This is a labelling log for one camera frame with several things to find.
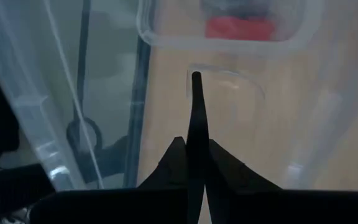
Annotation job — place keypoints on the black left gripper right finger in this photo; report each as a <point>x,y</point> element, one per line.
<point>275,208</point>

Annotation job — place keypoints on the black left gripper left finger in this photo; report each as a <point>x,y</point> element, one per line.
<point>120,208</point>

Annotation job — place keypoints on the red bandage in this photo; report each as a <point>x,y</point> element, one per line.
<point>241,29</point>

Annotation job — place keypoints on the black aluminium table frame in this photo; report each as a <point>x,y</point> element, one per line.
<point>137,124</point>

